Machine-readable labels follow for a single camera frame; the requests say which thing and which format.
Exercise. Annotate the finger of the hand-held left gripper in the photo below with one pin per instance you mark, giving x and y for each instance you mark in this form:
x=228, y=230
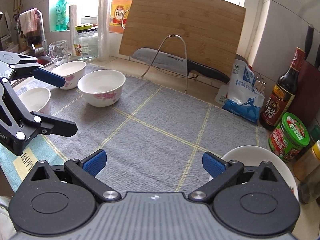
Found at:
x=50, y=77
x=57, y=127

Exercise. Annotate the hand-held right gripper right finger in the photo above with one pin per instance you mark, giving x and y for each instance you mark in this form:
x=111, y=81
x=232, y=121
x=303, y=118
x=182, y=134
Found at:
x=213, y=163

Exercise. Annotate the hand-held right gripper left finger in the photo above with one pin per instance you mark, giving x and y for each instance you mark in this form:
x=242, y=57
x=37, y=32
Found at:
x=95, y=163

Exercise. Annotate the white pink floral bowl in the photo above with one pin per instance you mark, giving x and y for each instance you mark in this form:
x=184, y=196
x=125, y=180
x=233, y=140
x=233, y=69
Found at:
x=72, y=76
x=35, y=100
x=102, y=95

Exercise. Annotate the white plate with red flower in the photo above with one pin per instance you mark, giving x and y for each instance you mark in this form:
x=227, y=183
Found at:
x=250, y=155

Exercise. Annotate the small dark dish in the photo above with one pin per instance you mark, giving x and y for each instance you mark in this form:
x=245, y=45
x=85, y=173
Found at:
x=44, y=60

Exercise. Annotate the clear glass mug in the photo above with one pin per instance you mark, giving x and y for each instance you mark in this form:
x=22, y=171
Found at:
x=58, y=53

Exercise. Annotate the metal faucet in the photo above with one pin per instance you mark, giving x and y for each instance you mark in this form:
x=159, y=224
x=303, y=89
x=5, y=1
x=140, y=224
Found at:
x=41, y=35

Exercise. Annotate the glass jar with yellow lid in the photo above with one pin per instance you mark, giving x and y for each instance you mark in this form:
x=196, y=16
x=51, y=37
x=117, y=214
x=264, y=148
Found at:
x=86, y=45

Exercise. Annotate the pink cloth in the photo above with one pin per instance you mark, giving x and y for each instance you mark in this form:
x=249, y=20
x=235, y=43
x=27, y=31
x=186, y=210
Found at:
x=28, y=21

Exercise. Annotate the grey teal checked dish towel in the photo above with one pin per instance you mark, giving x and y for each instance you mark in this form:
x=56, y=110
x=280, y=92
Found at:
x=150, y=135

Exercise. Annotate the green dish soap bottle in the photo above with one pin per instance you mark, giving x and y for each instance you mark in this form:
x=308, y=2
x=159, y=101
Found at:
x=61, y=12

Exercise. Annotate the blue white salt bag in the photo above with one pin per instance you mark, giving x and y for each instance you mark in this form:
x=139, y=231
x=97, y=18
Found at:
x=243, y=97

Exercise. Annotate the tall plastic wrap roll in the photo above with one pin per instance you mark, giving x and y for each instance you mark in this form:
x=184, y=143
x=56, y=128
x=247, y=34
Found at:
x=103, y=25

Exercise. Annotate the green lid sauce jar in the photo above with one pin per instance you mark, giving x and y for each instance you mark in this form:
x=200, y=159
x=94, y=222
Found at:
x=288, y=137

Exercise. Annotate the dark vinegar bottle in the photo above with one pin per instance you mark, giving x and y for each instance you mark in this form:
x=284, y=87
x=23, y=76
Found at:
x=280, y=100

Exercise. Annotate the metal binder clip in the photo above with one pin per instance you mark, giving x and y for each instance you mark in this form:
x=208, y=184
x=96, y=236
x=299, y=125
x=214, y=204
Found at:
x=258, y=80
x=263, y=83

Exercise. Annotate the yellow lid spice jar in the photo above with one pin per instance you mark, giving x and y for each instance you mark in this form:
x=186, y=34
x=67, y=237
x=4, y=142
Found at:
x=308, y=162

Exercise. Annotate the orange cooking wine bottle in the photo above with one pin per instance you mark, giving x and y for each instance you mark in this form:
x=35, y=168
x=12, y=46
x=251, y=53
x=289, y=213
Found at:
x=120, y=10

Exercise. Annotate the small green lid jar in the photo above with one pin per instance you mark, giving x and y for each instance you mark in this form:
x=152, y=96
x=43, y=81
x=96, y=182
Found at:
x=315, y=133

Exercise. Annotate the dark red knife block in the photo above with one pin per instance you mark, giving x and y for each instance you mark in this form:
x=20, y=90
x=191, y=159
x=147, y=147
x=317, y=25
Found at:
x=308, y=92

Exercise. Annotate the bamboo cutting board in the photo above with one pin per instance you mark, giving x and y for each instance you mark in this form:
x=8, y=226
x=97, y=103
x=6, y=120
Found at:
x=190, y=22

